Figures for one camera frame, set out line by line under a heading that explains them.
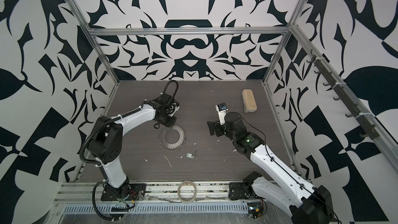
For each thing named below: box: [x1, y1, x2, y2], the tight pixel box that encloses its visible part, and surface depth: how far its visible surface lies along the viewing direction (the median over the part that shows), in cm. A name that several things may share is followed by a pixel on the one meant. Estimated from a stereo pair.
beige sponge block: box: [242, 88, 258, 114], surface depth 107 cm
